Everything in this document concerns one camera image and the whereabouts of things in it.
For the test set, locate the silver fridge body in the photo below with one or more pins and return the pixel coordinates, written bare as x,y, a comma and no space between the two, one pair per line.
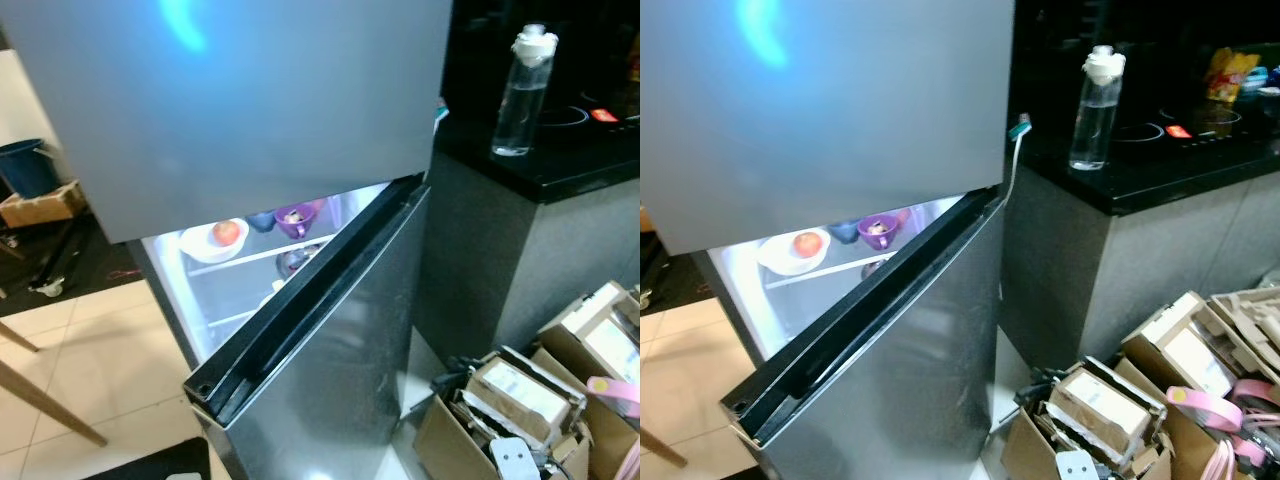
800,295
200,290

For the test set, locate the silver fridge lower door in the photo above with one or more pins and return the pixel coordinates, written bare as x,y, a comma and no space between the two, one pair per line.
900,360
330,350

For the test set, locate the black topped kitchen counter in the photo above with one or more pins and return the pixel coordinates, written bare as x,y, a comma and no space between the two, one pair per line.
540,230
1130,260

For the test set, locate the brown box white label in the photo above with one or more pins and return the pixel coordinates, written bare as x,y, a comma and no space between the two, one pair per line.
1185,350
520,400
600,335
1100,410

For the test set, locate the black induction hob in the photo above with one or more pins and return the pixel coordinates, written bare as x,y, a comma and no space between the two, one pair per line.
1185,125
590,115

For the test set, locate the white ceramic bowl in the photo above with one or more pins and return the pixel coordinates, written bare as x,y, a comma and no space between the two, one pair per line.
200,252
782,262

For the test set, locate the red apple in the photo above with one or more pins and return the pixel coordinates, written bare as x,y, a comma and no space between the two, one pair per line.
227,232
806,243

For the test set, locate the yellow snack bag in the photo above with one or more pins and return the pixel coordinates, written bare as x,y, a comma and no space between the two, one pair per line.
635,60
1228,75

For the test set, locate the tall water bottle white lid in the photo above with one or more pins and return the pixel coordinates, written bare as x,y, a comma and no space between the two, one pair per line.
1095,110
525,95

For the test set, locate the blue bowl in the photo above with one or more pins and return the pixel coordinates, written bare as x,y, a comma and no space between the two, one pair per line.
843,230
262,220

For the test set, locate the wooden table leg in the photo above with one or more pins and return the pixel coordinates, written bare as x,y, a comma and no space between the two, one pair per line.
55,400
665,447
15,335

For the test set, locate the silver freezer door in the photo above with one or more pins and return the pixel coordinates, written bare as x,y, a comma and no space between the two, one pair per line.
230,110
820,110

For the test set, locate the purple cup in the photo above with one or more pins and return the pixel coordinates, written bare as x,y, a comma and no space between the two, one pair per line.
878,230
295,220

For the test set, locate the large open cardboard box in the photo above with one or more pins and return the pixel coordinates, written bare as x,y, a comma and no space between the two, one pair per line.
440,450
1030,450

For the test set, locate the black floor mat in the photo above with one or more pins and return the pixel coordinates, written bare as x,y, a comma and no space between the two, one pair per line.
110,268

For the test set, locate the black rubber doormat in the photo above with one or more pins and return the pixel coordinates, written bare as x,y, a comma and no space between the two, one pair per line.
150,460

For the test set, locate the black stand white caster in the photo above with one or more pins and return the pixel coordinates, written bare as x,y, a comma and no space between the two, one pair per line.
50,262

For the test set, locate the dark blue bucket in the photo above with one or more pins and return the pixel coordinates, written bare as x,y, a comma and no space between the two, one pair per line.
25,168

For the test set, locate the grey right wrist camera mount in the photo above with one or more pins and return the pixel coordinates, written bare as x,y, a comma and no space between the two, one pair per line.
515,460
1075,467

